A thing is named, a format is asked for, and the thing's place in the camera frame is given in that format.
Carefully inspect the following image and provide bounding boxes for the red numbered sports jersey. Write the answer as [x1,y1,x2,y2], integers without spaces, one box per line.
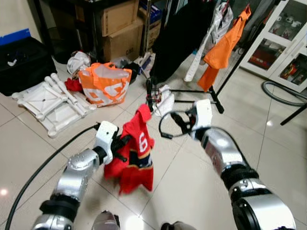
[103,104,155,195]

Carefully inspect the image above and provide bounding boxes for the white plastic bag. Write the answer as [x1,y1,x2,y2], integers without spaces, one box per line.
[153,85,176,117]

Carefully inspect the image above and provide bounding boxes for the silver and black clothes rack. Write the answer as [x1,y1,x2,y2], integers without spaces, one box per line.
[145,0,280,115]

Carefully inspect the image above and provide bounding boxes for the orange and white bag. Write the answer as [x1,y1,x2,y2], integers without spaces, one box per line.
[78,62,133,107]

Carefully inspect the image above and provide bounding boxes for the grey left robot leg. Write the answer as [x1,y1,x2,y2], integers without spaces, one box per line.
[91,211,121,230]

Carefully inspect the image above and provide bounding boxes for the grey robot leg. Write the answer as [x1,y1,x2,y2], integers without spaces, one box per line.
[91,211,121,230]
[161,221,192,230]

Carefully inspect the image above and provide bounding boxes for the black hanging garment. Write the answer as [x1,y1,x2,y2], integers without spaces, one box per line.
[150,0,217,85]

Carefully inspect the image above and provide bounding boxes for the crumpled red cloth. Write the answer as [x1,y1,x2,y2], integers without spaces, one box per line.
[65,78,83,93]

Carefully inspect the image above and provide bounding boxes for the orange polo shirt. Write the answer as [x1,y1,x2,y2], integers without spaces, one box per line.
[197,6,252,92]

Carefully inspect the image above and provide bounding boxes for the crumpled white cloth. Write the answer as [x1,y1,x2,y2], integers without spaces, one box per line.
[66,51,92,77]

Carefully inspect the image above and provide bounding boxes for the brown cardboard box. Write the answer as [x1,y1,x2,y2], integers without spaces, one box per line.
[103,19,145,63]
[101,0,140,37]

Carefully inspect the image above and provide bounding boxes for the grey right robot leg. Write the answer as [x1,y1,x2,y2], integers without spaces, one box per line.
[161,221,192,230]

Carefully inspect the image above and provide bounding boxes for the whitish grey jeans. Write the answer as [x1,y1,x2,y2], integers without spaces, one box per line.
[185,2,235,82]

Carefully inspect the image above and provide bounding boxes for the blue printed carton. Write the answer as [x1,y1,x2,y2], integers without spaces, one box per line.
[143,2,162,23]

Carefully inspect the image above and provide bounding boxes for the white glass door cabinet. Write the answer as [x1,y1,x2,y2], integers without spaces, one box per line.
[239,0,307,93]

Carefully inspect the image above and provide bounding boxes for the black fabric case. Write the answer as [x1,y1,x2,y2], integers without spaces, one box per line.
[0,37,58,96]

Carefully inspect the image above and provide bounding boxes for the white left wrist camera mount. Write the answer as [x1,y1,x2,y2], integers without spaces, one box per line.
[94,121,119,166]

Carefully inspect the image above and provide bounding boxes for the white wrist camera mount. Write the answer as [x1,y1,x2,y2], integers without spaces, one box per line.
[190,99,213,133]
[94,121,119,166]

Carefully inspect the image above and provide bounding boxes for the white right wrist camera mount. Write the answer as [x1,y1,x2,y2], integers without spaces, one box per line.
[190,99,213,133]

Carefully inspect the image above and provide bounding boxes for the white plastic frame parts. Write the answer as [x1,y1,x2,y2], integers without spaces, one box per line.
[12,73,97,139]

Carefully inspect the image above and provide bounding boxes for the grey vacuum hose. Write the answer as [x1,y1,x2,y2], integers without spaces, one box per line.
[261,80,307,107]

